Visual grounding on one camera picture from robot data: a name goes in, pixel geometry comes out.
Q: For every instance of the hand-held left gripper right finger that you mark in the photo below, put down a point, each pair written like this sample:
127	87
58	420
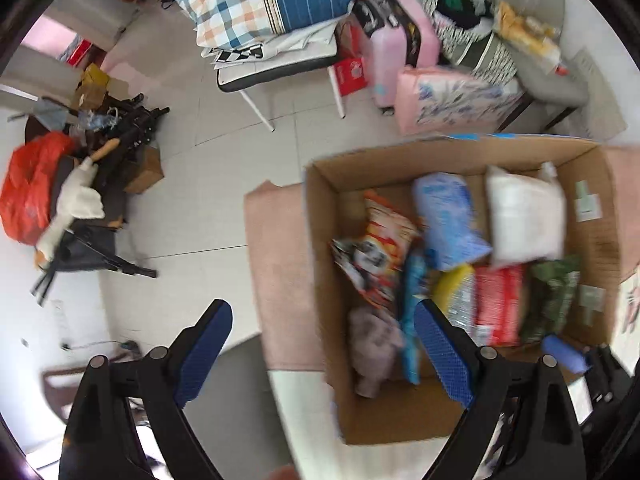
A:
445	360

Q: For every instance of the yellow and grey snack packet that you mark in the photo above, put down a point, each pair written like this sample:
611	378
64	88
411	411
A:
457	290

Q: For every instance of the dark green snack packet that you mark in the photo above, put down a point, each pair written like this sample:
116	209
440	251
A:
550	295

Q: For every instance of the pink suitcase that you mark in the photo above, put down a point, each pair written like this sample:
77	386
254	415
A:
395	40

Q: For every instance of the yellow-brown cardboard box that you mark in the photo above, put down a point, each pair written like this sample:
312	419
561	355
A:
92	87

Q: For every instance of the white folded cloth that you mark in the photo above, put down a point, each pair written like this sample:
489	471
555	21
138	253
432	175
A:
280	47

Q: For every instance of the grey padded chair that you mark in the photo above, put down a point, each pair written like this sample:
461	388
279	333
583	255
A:
550	85

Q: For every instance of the orange plastic bag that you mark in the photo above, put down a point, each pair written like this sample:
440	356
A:
30	190

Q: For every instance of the black folded stroller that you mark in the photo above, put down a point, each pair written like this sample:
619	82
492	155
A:
120	130

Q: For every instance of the long blue snack packet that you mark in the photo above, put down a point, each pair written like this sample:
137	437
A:
412	300

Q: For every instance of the white-legged chair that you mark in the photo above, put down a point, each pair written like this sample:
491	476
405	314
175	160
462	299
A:
260	77

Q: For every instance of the orange snack packet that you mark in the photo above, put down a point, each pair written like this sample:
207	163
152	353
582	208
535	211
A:
385	230

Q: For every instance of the white goose plush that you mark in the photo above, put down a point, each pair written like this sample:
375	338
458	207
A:
75	200

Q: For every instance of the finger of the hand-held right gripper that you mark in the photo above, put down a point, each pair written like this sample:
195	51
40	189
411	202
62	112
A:
562	352

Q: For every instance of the white plastic bag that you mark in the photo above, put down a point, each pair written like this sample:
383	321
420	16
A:
525	215

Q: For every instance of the black and white patterned bag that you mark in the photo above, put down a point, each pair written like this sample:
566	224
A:
475	45

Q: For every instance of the yellow plastic bag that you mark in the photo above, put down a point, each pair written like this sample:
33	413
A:
525	35

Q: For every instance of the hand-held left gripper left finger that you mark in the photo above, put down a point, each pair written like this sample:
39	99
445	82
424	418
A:
202	355

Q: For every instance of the red snack packet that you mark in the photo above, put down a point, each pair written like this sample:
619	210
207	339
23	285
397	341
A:
500	305

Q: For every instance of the small brown cardboard box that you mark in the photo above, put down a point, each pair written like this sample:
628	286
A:
145	172

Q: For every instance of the pink floral package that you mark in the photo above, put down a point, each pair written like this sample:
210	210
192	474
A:
450	100

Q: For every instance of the red box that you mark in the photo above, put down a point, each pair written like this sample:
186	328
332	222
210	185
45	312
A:
352	76

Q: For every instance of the plaid and blue folded quilt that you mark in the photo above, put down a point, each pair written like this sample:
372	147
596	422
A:
250	0

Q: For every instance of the grey round-back chair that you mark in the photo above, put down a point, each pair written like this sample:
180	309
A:
250	410

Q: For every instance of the light blue tissue packet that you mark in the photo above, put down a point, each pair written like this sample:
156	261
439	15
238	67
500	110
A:
450	220

